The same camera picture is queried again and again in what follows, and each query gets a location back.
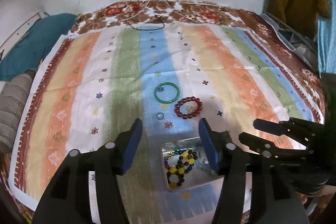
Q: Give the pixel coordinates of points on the grey striped pillow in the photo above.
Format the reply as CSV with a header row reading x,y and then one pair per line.
x,y
13,99

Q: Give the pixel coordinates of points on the green jade bangle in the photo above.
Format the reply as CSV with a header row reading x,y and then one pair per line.
x,y
167,92

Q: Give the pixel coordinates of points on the brown floral bedspread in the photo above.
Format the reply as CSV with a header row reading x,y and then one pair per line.
x,y
157,11

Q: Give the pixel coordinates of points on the silver metal tin box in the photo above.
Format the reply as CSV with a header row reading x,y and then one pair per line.
x,y
185,165

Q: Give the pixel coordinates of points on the striped colourful cloth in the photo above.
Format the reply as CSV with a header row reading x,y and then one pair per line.
x,y
93,86

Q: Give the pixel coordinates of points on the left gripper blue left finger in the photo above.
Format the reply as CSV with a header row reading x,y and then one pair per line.
x,y
130,142

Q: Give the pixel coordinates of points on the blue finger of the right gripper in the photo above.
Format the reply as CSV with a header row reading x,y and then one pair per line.
x,y
278,129
254,143

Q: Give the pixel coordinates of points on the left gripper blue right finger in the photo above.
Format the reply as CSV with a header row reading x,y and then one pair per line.
x,y
208,138

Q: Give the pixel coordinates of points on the teal pillow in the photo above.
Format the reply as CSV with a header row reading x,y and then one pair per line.
x,y
35,45

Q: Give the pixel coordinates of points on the light blue curtain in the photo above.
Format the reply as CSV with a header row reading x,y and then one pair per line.
x,y
326,41

